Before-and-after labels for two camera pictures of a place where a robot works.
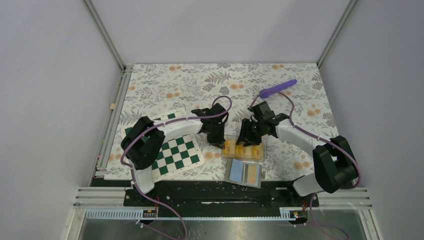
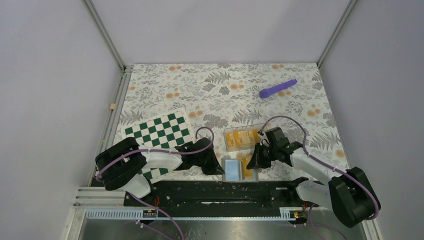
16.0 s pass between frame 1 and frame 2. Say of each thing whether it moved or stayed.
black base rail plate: stayed
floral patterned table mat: stayed
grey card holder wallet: moved
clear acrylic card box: moved
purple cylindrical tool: stayed
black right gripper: moved
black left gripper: moved
